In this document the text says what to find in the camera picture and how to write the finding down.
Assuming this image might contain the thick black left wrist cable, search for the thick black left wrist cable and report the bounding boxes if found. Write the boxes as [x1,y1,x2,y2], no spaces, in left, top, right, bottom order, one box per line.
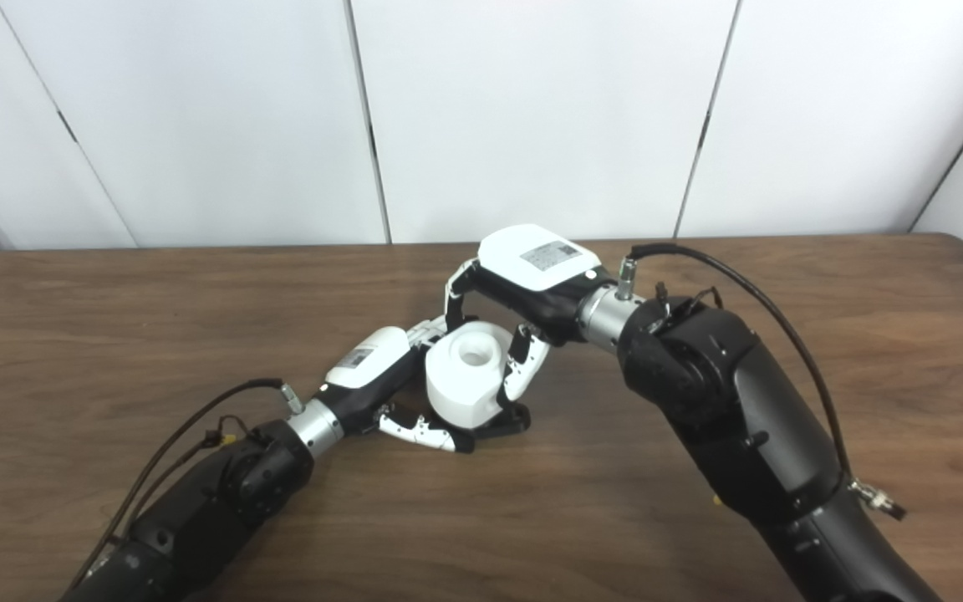
[68,378,307,594]

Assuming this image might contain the thick black right wrist cable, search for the thick black right wrist cable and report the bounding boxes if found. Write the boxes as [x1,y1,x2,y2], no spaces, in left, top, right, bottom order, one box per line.
[615,242,909,522]

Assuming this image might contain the thin black right arm wire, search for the thin black right arm wire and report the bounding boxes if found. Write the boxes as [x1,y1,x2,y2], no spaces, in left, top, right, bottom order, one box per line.
[655,283,725,323]

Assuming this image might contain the black plastic holder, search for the black plastic holder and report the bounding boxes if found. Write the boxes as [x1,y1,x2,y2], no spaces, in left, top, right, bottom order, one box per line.
[415,401,531,452]

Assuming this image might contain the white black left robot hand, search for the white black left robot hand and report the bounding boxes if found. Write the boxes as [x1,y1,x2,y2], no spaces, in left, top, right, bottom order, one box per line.
[317,316,476,455]

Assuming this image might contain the thin wire with yellow plug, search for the thin wire with yellow plug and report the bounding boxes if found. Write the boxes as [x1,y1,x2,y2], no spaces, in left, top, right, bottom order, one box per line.
[114,414,240,536]

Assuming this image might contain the round white plastic piece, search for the round white plastic piece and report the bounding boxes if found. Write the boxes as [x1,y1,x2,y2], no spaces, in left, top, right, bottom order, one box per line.
[425,322,518,431]

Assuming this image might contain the thick black wrist cable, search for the thick black wrist cable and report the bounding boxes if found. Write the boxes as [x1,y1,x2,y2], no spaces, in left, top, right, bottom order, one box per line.
[615,242,909,522]
[68,378,307,594]

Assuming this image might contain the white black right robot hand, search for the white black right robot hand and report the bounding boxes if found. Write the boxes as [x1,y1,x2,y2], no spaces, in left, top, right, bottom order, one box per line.
[445,224,618,404]

